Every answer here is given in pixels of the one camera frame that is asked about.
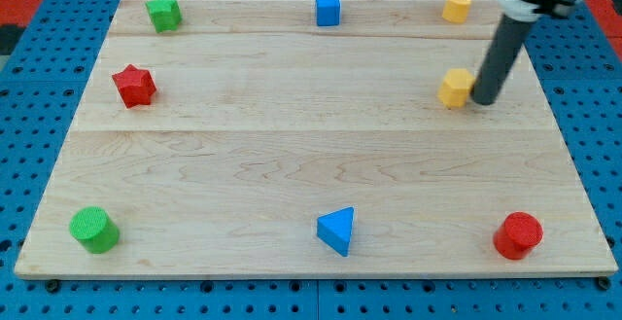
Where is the red star block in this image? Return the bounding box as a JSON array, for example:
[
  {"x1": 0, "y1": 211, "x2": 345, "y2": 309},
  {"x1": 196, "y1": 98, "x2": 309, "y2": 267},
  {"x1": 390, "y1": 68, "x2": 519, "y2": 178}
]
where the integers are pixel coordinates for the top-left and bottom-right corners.
[{"x1": 112, "y1": 64, "x2": 156, "y2": 108}]

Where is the wooden board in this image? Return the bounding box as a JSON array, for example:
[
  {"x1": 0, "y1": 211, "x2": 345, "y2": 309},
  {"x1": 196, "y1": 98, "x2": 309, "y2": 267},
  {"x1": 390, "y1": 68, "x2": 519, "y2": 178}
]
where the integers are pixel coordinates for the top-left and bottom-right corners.
[{"x1": 15, "y1": 0, "x2": 618, "y2": 280}]

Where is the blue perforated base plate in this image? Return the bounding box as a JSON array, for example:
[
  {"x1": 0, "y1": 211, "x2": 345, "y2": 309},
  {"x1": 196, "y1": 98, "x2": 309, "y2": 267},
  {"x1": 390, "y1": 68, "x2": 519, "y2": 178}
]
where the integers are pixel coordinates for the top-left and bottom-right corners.
[{"x1": 1, "y1": 0, "x2": 621, "y2": 319}]

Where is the red cylinder block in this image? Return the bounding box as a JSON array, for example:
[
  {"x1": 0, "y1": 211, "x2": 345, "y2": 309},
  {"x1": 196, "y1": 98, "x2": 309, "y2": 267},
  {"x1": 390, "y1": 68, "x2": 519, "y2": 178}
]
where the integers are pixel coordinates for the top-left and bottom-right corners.
[{"x1": 493, "y1": 211, "x2": 543, "y2": 260}]

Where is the green cylinder block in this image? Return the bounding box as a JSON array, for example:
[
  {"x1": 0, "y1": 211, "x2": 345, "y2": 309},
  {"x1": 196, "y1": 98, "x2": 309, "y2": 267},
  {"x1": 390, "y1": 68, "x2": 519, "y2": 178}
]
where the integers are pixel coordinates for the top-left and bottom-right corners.
[{"x1": 69, "y1": 206, "x2": 120, "y2": 254}]

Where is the yellow heart block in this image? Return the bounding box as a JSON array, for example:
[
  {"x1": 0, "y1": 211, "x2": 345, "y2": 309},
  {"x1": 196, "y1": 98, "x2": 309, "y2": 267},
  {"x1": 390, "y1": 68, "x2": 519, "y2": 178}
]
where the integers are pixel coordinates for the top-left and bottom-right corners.
[{"x1": 441, "y1": 0, "x2": 471, "y2": 24}]

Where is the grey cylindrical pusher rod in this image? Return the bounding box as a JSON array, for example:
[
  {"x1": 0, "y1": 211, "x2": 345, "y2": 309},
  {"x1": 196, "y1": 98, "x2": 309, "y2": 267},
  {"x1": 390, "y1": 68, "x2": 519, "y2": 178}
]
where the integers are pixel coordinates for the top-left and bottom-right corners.
[{"x1": 470, "y1": 15, "x2": 534, "y2": 106}]

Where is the blue triangle block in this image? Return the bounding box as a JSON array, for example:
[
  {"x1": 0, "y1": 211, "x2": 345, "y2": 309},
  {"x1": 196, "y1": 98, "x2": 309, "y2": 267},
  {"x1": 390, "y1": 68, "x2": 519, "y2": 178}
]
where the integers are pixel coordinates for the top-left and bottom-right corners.
[{"x1": 316, "y1": 206, "x2": 355, "y2": 257}]

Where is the yellow hexagon block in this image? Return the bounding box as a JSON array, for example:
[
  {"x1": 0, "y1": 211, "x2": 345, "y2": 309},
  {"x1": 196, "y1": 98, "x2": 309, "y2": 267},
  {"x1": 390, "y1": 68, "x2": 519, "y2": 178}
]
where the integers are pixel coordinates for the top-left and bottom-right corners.
[{"x1": 437, "y1": 68, "x2": 475, "y2": 109}]

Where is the green star block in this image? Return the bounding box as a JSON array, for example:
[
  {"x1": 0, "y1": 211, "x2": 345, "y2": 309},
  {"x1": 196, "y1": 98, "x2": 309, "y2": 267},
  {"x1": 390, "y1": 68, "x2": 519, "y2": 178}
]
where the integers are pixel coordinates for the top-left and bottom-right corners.
[{"x1": 145, "y1": 0, "x2": 182, "y2": 33}]

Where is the blue cube block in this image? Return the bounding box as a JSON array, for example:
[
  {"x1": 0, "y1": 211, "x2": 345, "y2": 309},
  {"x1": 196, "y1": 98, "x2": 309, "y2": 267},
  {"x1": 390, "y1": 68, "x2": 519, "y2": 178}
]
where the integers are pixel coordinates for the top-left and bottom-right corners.
[{"x1": 315, "y1": 0, "x2": 341, "y2": 26}]

